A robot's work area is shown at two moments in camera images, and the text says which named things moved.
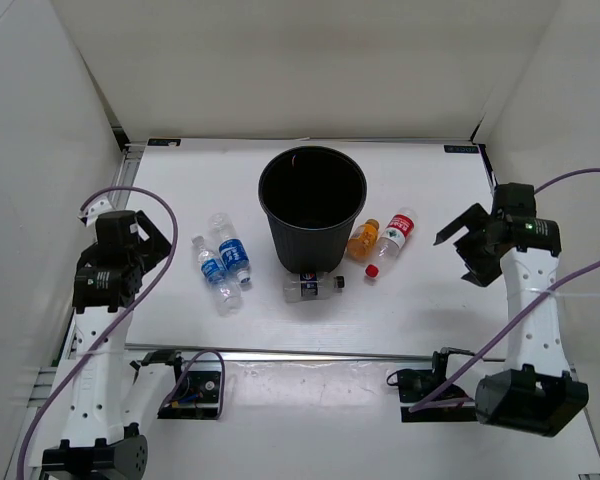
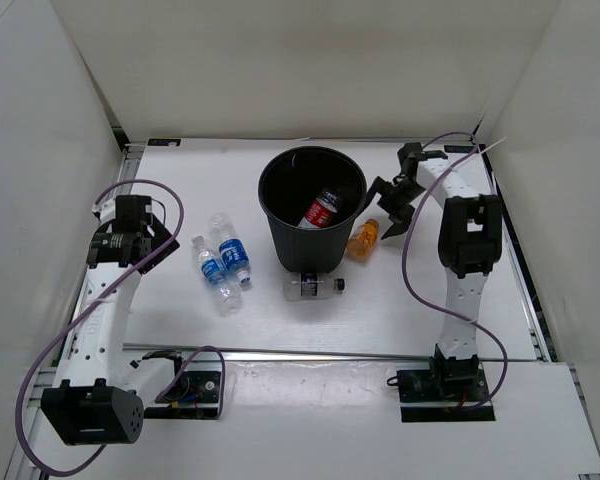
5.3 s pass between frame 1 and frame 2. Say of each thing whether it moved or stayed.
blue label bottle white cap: stayed
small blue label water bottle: stayed
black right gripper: moved
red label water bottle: moved
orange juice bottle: stayed
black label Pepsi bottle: stayed
